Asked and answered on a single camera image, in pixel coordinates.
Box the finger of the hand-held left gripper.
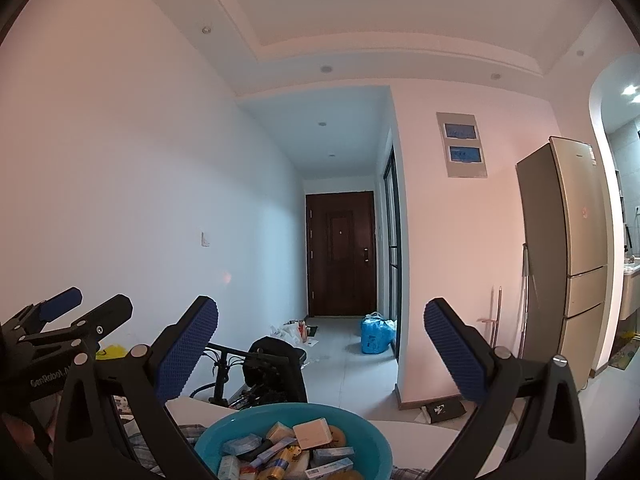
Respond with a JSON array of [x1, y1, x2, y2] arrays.
[[17, 295, 133, 346], [0, 287, 84, 335]]

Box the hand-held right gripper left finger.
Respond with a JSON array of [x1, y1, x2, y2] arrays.
[[52, 296, 220, 480]]

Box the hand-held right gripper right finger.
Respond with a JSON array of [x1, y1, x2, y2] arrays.
[[423, 298, 587, 480]]

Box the teal plastic basin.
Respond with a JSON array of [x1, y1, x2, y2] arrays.
[[194, 402, 393, 480]]

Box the white cardboard box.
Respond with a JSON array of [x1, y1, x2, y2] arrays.
[[293, 417, 333, 450]]

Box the person's left hand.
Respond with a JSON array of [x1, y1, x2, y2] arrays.
[[2, 394, 60, 453]]

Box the wooden floor rack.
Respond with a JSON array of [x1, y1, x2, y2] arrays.
[[479, 286, 503, 351]]

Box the black flat box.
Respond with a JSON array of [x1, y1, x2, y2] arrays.
[[420, 400, 468, 423]]

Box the blue plastic bag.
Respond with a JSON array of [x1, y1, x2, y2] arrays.
[[361, 312, 398, 356]]

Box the blue plaid cloth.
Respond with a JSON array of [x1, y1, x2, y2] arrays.
[[120, 422, 431, 480]]

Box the black bicycle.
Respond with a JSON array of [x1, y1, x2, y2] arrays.
[[190, 337, 308, 408]]

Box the white plastic bag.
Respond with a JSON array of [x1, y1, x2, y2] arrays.
[[272, 320, 318, 346]]

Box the light blue box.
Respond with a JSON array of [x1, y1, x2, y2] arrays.
[[221, 435, 263, 457]]

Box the black framed glass door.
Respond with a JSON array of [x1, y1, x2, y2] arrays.
[[382, 145, 403, 361]]

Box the beige small box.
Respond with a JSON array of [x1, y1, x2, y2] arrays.
[[266, 422, 296, 443]]

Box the beige refrigerator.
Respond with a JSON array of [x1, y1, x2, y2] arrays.
[[516, 136, 623, 391]]

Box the yellow small packet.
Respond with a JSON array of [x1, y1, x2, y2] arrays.
[[260, 447, 303, 480]]

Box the dark brown entrance door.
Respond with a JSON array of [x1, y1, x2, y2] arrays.
[[306, 191, 377, 318]]

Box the blue and white box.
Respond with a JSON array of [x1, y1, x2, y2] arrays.
[[312, 446, 356, 466]]

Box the patterned floor mat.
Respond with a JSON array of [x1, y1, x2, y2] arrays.
[[607, 332, 640, 371]]

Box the white kitchen cabinet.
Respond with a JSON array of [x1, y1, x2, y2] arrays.
[[620, 255, 640, 321]]

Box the wall electrical panel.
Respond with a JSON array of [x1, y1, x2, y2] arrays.
[[436, 111, 488, 179]]

